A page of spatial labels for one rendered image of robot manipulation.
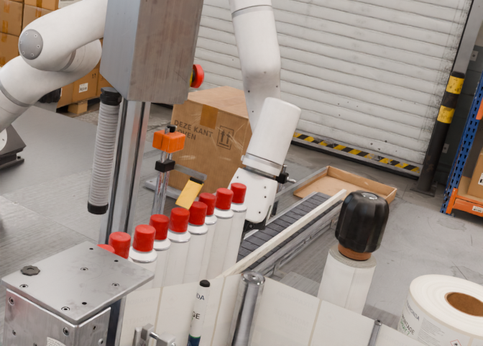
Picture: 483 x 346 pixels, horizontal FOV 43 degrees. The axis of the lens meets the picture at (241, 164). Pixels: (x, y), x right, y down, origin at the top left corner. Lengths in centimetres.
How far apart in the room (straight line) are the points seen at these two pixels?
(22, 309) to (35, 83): 101
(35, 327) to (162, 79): 41
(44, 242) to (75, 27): 50
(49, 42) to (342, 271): 86
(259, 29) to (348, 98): 418
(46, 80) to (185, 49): 78
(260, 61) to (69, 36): 47
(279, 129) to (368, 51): 412
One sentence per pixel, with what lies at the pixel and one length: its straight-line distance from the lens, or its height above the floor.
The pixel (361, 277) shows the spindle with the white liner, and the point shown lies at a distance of 109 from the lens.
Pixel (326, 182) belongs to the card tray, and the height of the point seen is 83.
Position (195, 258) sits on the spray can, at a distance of 113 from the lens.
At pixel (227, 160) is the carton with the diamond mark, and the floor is 99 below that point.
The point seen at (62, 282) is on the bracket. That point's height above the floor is 114.
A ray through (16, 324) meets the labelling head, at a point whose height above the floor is 110.
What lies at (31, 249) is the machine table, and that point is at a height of 83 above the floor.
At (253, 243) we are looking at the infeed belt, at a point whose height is 88.
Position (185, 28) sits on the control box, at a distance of 93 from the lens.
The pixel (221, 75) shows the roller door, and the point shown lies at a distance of 579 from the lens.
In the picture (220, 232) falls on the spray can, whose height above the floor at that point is 101.
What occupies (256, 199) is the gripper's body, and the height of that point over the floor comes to 105.
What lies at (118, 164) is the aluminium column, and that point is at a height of 112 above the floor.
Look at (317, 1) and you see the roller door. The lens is 546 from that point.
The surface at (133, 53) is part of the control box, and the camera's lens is 91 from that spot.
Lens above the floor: 152
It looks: 18 degrees down
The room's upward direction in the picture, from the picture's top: 11 degrees clockwise
